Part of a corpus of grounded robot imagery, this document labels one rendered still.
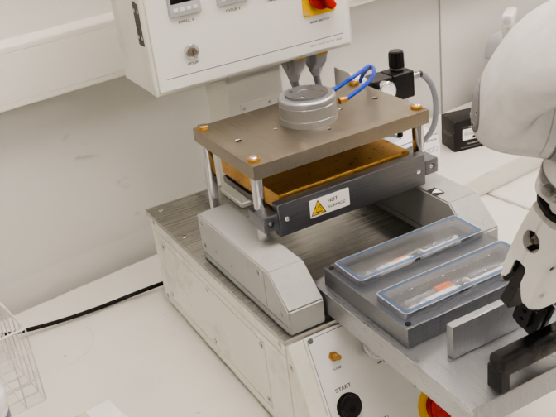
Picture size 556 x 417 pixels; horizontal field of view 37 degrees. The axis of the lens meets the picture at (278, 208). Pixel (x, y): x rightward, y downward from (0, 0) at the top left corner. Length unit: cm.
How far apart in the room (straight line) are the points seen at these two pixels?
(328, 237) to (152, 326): 36
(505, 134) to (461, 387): 30
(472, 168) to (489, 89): 107
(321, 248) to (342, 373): 22
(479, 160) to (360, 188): 69
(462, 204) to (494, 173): 58
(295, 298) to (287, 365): 9
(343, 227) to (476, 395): 46
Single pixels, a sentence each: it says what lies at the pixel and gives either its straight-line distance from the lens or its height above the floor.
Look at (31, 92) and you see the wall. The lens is 139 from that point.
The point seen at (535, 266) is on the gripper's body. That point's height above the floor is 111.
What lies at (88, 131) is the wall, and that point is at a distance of 150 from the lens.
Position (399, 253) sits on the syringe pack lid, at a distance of 101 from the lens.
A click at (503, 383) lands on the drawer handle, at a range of 84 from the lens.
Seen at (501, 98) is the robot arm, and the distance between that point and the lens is 63.
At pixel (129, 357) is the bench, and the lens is 135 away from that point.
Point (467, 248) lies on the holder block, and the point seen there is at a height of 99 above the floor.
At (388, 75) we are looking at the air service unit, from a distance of 136.
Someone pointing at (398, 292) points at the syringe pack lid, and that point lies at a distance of 93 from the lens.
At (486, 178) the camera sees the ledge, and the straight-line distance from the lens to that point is 170.
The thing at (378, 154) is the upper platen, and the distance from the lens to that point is 114.
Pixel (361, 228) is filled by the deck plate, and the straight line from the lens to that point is 122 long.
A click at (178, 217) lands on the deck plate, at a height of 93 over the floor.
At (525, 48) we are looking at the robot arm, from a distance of 62.
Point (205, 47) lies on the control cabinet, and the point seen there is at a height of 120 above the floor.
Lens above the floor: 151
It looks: 26 degrees down
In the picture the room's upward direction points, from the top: 7 degrees counter-clockwise
